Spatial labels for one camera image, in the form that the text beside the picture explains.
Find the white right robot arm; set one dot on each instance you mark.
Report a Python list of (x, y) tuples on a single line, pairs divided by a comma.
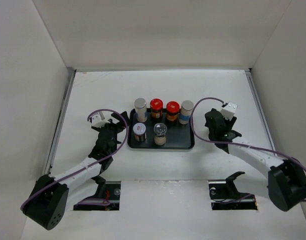
[(286, 179)]

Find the clear lid salt grinder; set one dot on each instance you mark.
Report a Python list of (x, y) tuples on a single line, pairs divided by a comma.
[(160, 131)]

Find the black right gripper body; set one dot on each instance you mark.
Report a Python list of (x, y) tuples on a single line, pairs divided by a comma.
[(230, 123)]

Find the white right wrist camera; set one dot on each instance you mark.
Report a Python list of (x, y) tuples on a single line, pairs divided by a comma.
[(228, 110)]

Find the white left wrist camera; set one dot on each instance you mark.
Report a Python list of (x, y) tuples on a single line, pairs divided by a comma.
[(98, 120)]

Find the red lid sauce jar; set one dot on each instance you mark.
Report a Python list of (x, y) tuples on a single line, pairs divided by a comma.
[(172, 111)]

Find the black rectangular tray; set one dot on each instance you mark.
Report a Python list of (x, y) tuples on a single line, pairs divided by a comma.
[(178, 136)]

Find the blue label spice shaker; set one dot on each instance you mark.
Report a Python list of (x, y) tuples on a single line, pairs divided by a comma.
[(185, 112)]

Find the silver lid blue shaker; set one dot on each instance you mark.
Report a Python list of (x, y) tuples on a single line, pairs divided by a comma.
[(140, 106)]

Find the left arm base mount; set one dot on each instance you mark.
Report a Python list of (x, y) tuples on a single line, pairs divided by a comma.
[(106, 197)]

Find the red lid chili jar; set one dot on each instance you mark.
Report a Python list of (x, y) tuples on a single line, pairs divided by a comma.
[(156, 109)]

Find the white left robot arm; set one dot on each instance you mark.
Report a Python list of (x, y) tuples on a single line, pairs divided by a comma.
[(47, 202)]

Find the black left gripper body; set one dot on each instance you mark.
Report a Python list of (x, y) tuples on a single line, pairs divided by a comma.
[(115, 128)]

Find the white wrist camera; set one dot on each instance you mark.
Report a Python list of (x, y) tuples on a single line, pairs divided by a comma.
[(228, 110), (98, 120)]

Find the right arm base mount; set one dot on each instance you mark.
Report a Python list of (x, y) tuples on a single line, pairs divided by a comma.
[(224, 196)]

